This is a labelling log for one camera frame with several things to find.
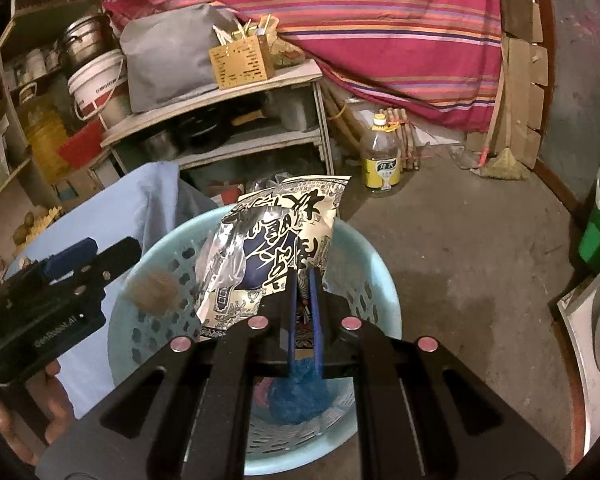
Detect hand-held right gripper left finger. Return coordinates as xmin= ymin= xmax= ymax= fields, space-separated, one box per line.
xmin=37 ymin=267 xmax=301 ymax=480

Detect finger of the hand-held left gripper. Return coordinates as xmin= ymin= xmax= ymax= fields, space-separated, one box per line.
xmin=35 ymin=240 xmax=99 ymax=283
xmin=75 ymin=236 xmax=142 ymax=306

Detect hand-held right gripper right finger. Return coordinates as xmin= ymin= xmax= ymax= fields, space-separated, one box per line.
xmin=307 ymin=267 xmax=566 ymax=480

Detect brown paper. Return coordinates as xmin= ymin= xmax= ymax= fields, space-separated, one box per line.
xmin=125 ymin=266 xmax=182 ymax=317

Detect light blue plastic basket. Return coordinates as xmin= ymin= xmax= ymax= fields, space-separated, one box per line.
xmin=107 ymin=204 xmax=403 ymax=477

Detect silver printed snack bag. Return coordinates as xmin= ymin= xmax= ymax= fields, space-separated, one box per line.
xmin=196 ymin=175 xmax=352 ymax=347

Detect blue plastic bag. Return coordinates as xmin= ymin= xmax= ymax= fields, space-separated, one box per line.
xmin=267 ymin=359 xmax=332 ymax=424

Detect person's left hand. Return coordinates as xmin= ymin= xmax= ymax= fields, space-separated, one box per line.
xmin=0 ymin=361 xmax=77 ymax=467

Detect red plastic basket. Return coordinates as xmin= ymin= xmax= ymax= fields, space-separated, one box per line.
xmin=55 ymin=120 xmax=106 ymax=164

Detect tall wooden shelf unit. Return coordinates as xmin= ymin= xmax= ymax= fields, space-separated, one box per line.
xmin=0 ymin=0 xmax=106 ymax=241

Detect large yellow oil jug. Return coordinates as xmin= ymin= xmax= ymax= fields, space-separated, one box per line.
xmin=17 ymin=85 xmax=77 ymax=184

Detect black pan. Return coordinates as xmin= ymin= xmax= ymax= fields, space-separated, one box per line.
xmin=174 ymin=109 xmax=261 ymax=154

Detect low wooden shelf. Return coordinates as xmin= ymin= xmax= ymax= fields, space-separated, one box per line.
xmin=100 ymin=59 xmax=337 ymax=197

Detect white plastic bucket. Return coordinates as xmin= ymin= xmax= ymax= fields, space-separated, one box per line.
xmin=67 ymin=50 xmax=132 ymax=129

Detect oil bottle with yellow label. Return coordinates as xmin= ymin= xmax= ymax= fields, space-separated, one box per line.
xmin=362 ymin=112 xmax=402 ymax=194

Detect bundle of wooden sticks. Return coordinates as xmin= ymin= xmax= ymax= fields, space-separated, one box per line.
xmin=384 ymin=107 xmax=424 ymax=174

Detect grey fabric bag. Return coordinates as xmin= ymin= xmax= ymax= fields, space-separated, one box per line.
xmin=119 ymin=3 xmax=247 ymax=114

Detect metal cooking pot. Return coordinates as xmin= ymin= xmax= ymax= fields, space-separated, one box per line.
xmin=61 ymin=14 xmax=115 ymax=69

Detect wooden utensil holder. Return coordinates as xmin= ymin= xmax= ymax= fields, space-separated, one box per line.
xmin=208 ymin=16 xmax=277 ymax=91

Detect straw broom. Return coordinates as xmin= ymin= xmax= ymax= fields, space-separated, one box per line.
xmin=479 ymin=35 xmax=529 ymax=182

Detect white appliance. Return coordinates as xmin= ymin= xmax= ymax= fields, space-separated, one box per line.
xmin=555 ymin=265 xmax=600 ymax=461

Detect red striped cloth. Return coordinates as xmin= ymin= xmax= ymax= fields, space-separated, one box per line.
xmin=102 ymin=0 xmax=504 ymax=134

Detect cardboard sheets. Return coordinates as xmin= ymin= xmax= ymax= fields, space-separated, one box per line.
xmin=499 ymin=0 xmax=551 ymax=172

